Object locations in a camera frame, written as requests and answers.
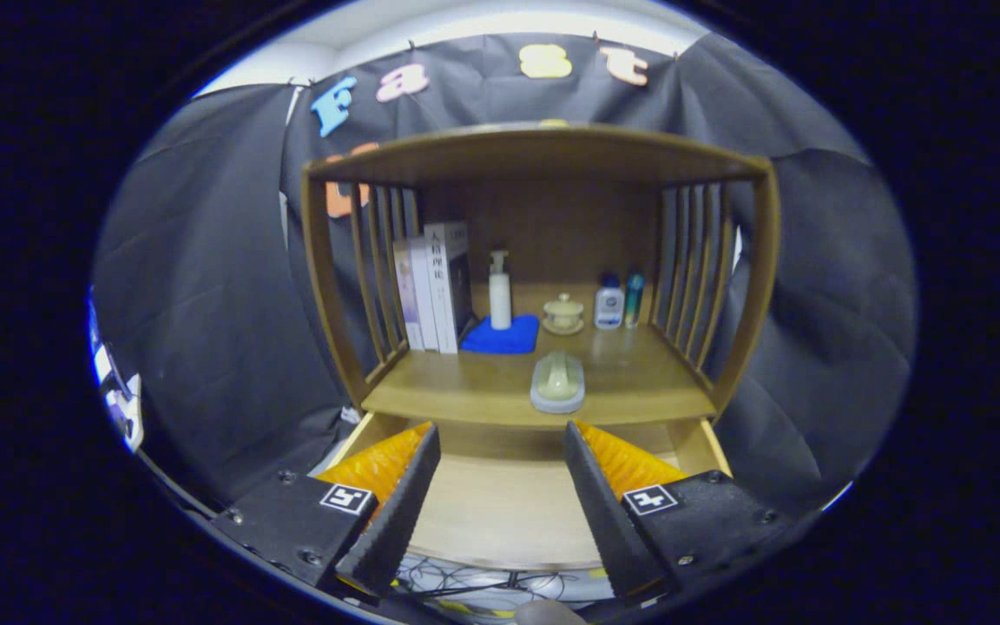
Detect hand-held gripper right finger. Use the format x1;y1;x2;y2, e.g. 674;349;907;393
563;420;800;600

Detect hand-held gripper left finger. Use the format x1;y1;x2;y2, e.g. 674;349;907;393
209;423;442;604

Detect wooden drawer with black knob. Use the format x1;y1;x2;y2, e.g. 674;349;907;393
318;412;735;574

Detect pale green scrub brush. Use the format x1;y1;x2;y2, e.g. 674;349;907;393
530;351;586;414

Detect wooden countertop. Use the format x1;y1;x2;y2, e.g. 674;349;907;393
361;326;718;429

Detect wooden cabinet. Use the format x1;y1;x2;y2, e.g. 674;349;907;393
300;123;783;574

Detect blue folded cloth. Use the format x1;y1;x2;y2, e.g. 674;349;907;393
461;314;541;355

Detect beige ceramic lidded cup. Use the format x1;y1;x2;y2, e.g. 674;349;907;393
543;293;585;336

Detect white bottle with blue cap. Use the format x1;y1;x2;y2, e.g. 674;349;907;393
594;273;625;331

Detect thin pale purple book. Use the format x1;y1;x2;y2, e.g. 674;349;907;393
392;240;424;351

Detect thin white book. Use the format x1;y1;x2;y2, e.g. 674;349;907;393
409;236;440;352

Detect white pump bottle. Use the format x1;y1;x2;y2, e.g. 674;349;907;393
489;250;513;331

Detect thick white and black book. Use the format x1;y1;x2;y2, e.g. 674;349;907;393
424;221;475;354

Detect black backdrop cloth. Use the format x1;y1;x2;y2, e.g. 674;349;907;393
92;33;918;522

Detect black cables on floor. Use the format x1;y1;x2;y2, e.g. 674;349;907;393
396;556;614;617

